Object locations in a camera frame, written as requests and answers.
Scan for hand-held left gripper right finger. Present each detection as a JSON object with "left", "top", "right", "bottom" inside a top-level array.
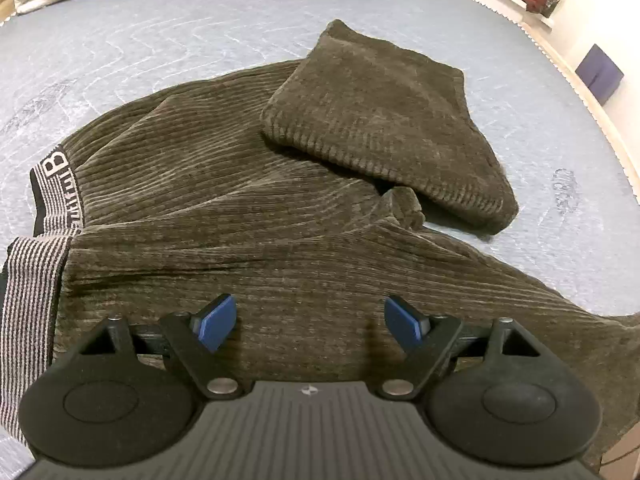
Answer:
[{"left": 373, "top": 295, "right": 544, "bottom": 402}]

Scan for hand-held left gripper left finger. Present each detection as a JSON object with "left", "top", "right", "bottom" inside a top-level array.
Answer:
[{"left": 75, "top": 294, "right": 251, "bottom": 402}]

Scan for olive corduroy pants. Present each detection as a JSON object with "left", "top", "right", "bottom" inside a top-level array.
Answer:
[{"left": 0, "top": 19, "right": 640, "bottom": 471}]

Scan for grey quilted mattress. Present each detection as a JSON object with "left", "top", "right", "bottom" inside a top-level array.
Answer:
[{"left": 0, "top": 0, "right": 640, "bottom": 480}]

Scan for purple box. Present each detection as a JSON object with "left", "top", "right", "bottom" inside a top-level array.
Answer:
[{"left": 575, "top": 44, "right": 625, "bottom": 104}]

